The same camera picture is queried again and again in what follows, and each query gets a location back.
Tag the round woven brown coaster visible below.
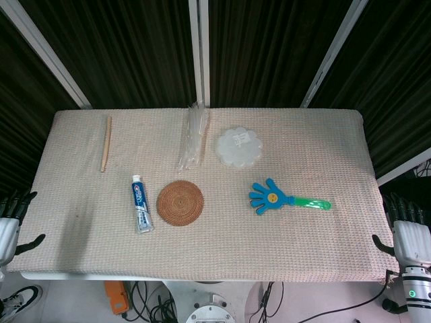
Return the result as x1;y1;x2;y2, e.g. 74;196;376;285
156;180;205;227

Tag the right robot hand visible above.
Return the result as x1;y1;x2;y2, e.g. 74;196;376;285
372;192;431;267

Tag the blue hand-shaped clapper toy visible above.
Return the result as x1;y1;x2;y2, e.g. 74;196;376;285
248;177;333;216

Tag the beige waffle-weave tablecloth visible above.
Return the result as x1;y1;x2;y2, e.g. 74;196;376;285
5;107;395;284

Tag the blue white toothpaste tube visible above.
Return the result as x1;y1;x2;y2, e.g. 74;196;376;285
130;174;156;236

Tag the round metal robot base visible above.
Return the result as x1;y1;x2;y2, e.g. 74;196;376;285
185;292;236;323

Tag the white frame crossbar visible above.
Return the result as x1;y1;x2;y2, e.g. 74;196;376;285
376;157;431;186

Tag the orange plastic power strip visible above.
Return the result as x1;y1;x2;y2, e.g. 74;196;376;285
104;281;129;316

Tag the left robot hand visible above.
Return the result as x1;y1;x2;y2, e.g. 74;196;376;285
0;190;46;266

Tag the black cable tangle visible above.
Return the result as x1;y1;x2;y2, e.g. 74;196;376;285
129;281;178;323

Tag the long black cable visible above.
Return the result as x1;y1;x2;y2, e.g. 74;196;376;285
248;281;388;323

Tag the white frame post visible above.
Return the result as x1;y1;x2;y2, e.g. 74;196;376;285
0;0;92;109
299;0;370;108
188;0;211;108

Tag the black pleated curtain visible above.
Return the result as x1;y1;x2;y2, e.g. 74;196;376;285
0;0;431;199

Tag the clear plastic straw bundle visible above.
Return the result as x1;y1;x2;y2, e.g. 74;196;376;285
176;100;211;174

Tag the light wooden stick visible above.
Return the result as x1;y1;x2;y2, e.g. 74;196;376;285
100;116;112;174

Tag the black white sneaker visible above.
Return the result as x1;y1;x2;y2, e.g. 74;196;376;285
0;285;44;319

